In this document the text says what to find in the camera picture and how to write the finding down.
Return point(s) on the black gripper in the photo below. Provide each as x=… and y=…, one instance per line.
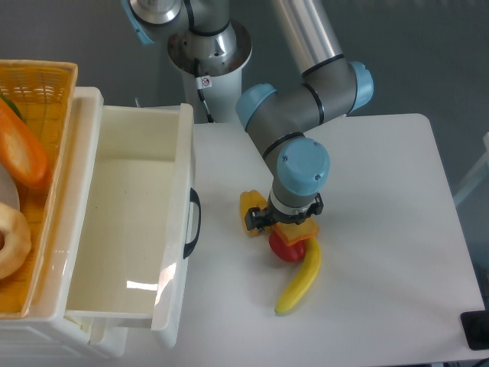
x=259, y=219

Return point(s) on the toy bread slice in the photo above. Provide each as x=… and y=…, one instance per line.
x=291, y=233

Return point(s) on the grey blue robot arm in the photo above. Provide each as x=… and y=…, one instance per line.
x=277, y=123

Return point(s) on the yellow toy bell pepper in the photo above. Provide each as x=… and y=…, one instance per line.
x=248, y=200

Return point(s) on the red toy bell pepper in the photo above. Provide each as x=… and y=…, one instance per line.
x=288, y=253

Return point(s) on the yellow toy banana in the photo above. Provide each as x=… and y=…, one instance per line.
x=297, y=289

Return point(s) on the white open drawer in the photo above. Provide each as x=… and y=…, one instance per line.
x=148, y=154

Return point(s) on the black device at edge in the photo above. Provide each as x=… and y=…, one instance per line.
x=475, y=326

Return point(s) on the white drawer cabinet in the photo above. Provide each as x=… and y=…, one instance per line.
x=71, y=305

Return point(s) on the yellow woven basket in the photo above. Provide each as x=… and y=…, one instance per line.
x=43, y=92

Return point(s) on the orange toy baguette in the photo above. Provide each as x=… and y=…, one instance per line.
x=22, y=154

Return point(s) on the beige toy bagel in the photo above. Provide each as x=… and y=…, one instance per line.
x=17, y=240

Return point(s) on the white plate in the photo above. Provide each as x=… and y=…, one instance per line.
x=8, y=190

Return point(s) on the green toy vegetable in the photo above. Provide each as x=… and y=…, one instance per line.
x=12, y=106

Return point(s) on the black drawer handle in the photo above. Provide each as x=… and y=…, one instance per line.
x=194, y=223

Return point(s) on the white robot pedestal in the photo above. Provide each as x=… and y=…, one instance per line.
x=211, y=69

